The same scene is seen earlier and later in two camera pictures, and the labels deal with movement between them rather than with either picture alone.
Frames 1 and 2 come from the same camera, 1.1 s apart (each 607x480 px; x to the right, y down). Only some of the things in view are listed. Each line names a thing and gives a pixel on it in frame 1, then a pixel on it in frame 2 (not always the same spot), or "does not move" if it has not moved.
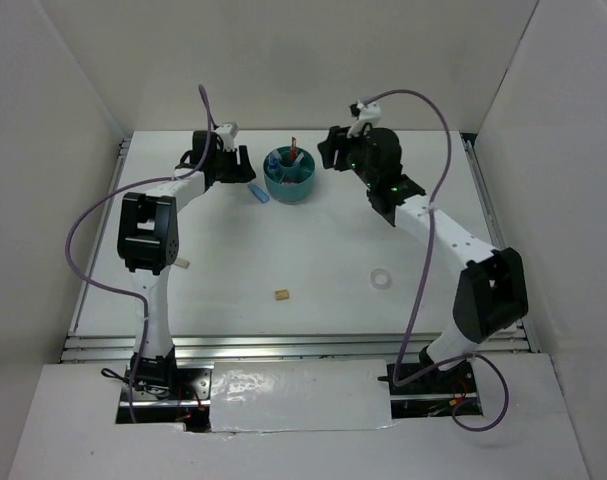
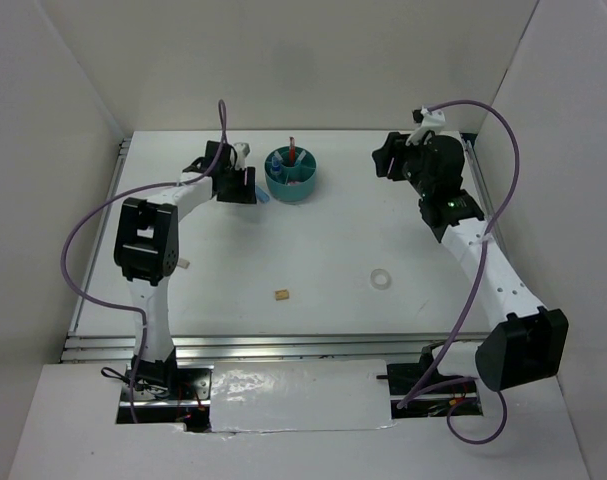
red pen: (293, 148) does not move
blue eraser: (259, 193) does not move
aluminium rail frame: (118, 349) does not move
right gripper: (339, 136) -> (395, 147)
